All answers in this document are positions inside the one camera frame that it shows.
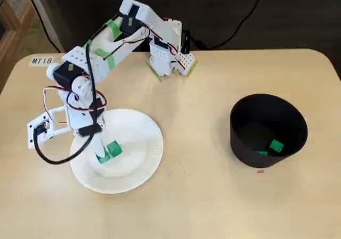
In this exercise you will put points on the green base board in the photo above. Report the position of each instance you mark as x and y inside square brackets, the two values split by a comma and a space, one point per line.
[154, 71]

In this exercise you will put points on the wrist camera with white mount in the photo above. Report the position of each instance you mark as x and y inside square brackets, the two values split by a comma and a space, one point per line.
[40, 130]

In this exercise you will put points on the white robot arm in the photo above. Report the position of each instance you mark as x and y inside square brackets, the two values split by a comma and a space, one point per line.
[160, 26]

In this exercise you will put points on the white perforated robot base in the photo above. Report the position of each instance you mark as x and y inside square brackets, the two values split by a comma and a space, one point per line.
[186, 62]

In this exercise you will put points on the green cube block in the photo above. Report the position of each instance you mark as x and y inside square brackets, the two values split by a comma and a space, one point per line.
[276, 146]
[115, 149]
[103, 159]

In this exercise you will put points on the white paper plate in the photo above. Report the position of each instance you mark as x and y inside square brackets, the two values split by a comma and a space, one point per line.
[128, 175]

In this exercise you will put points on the black table clamp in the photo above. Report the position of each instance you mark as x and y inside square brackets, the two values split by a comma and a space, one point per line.
[185, 42]

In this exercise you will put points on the white MT18 label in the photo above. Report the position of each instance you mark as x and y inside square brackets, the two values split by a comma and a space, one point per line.
[41, 61]

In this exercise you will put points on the black pot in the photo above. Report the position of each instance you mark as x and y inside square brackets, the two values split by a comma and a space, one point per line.
[239, 143]

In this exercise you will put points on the dark brown cabinet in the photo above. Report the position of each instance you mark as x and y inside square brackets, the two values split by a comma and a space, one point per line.
[80, 10]

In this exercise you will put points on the light wooden shelf frame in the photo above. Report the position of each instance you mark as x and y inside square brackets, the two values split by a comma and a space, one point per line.
[16, 26]

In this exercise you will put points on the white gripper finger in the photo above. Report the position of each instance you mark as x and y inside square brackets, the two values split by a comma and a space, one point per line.
[98, 144]
[105, 148]

